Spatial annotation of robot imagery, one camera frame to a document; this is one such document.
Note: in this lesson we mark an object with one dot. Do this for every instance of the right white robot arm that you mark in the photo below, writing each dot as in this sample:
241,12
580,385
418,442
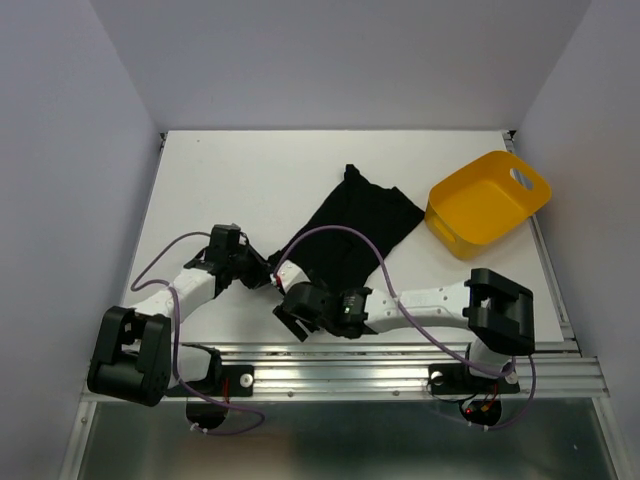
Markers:
497,310

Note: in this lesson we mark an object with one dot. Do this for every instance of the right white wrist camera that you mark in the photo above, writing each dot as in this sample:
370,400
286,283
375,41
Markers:
287,275

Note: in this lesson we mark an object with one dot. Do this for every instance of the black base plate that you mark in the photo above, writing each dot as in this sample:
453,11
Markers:
454,379
230,381

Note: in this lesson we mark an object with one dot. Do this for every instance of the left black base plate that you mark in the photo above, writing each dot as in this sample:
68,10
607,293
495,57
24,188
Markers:
230,381

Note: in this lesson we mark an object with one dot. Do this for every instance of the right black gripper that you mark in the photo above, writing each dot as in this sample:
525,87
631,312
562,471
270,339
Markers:
291,319

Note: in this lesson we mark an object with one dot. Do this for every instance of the aluminium mounting rail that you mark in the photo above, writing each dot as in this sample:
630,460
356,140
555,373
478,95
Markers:
324,372

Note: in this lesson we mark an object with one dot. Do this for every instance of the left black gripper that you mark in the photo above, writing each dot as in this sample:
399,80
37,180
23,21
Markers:
262,269

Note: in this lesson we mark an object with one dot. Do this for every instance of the yellow plastic basket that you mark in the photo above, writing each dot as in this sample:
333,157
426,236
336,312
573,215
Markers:
480,203

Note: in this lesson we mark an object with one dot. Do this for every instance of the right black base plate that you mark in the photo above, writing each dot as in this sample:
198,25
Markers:
454,379

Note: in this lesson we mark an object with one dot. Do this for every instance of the black t shirt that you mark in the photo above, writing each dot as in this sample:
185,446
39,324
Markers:
341,260

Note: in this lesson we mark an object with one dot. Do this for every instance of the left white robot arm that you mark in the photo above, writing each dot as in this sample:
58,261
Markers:
138,356

